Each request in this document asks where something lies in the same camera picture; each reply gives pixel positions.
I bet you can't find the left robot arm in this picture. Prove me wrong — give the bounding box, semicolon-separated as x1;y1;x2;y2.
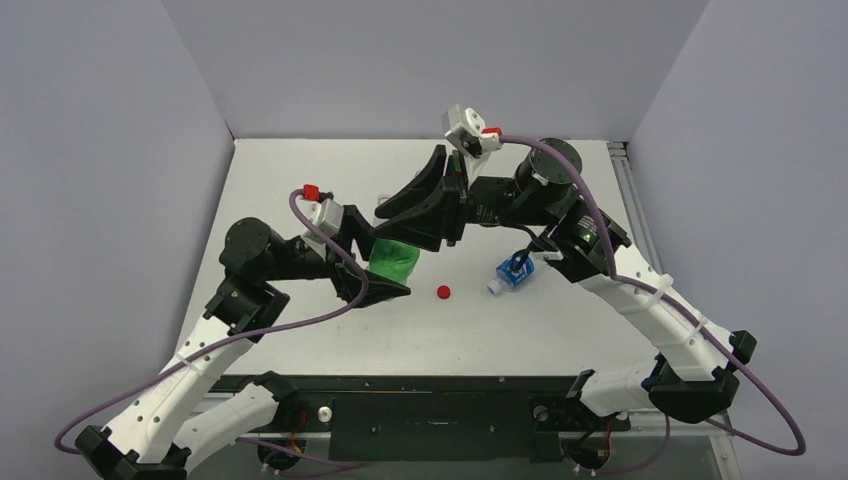
73;199;409;479

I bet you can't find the aluminium frame rail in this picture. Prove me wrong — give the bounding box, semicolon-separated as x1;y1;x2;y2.
607;141;742;479

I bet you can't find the blue label small bottle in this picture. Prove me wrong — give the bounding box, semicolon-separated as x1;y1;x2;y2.
486;257;535;296

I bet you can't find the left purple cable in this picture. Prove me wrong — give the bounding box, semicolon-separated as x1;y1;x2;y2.
54;188;370;458

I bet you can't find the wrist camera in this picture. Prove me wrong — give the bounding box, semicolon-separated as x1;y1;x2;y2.
441;104;502;159
301;184;343;257

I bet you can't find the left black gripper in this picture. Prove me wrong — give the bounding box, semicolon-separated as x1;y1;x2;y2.
262;208;413;303

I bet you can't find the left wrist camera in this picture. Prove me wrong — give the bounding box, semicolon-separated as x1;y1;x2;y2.
301;184;343;257

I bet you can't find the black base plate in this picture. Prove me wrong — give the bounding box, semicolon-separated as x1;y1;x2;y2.
258;374;630;463

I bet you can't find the green plastic bottle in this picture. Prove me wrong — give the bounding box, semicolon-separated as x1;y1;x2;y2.
368;239;420;285

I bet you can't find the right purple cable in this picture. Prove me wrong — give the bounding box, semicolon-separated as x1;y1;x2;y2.
500;134;808;457

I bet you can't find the purple cable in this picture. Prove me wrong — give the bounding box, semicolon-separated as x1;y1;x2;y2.
54;188;370;458
500;134;808;457

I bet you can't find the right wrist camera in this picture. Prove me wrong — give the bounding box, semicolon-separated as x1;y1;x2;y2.
441;104;502;159

